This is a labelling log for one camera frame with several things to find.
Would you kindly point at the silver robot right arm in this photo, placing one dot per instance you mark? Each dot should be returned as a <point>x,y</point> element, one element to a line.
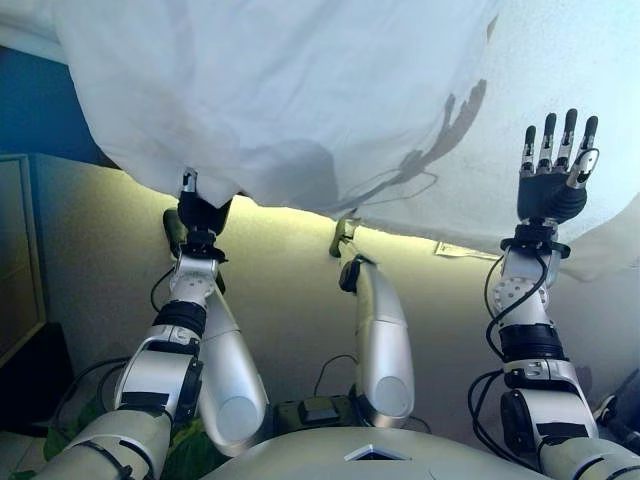
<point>540,380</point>

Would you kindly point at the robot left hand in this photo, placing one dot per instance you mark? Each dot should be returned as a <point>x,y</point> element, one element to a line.
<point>202,215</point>

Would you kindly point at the silver robot right leg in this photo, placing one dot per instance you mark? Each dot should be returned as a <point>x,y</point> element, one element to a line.
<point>385,350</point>

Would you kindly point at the silver robot torso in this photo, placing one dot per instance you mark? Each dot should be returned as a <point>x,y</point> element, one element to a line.
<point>375,455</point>

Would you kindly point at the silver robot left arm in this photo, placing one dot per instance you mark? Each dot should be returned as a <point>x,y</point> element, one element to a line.
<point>160,365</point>

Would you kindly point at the silver robot leg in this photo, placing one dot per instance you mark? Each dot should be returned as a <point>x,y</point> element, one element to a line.
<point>230,380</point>
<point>385,350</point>

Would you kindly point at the white mattress label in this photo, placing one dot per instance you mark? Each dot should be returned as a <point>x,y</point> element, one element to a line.
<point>465,250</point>

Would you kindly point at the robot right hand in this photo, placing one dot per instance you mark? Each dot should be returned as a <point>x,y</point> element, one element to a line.
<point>545,195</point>

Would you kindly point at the silver robot left leg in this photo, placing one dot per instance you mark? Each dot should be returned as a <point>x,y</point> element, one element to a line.
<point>230,380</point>

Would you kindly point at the white duvet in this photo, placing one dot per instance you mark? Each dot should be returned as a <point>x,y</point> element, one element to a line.
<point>300,100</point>

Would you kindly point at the wooden nightstand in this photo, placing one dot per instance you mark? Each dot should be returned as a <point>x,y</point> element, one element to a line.
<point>20,250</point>

